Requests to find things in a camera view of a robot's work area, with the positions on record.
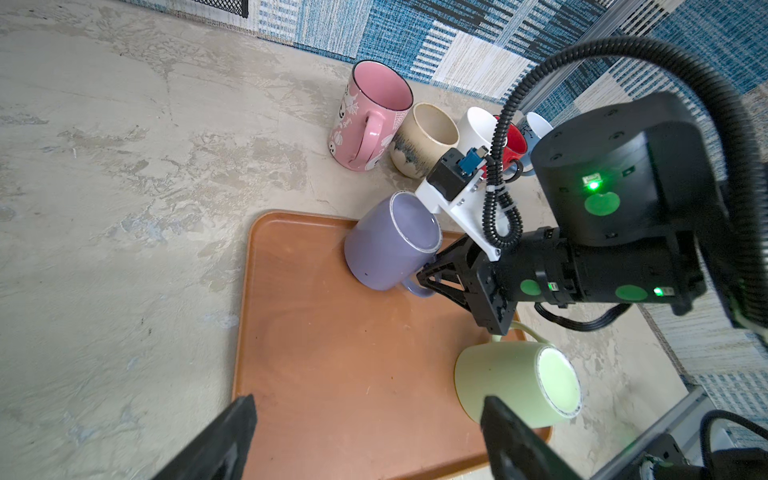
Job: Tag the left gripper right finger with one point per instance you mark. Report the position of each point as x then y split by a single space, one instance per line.
514 450

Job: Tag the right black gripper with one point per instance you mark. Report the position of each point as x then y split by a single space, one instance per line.
463 273

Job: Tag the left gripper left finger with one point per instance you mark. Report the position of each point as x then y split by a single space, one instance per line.
220 451

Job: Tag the purple mug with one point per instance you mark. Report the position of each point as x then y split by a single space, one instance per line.
393 241

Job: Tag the red mug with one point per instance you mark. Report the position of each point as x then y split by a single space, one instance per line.
516 145

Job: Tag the white mug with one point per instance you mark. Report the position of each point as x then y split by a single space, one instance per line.
476 129

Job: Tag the beige speckled mug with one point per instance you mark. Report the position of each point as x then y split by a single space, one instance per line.
425 135

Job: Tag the pink patterned mug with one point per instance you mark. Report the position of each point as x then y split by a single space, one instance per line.
374 105

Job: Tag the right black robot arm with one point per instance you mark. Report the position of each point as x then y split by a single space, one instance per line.
640 218

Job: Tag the light green mug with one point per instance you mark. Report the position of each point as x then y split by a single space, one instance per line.
533 378

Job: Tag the brown rectangular tray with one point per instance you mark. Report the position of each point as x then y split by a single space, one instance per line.
348 382

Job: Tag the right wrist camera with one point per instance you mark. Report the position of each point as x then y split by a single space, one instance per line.
454 186

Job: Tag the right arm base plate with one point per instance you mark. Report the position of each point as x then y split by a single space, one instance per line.
690 442

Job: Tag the black wire shelf rack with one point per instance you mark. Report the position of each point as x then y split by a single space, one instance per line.
236 7

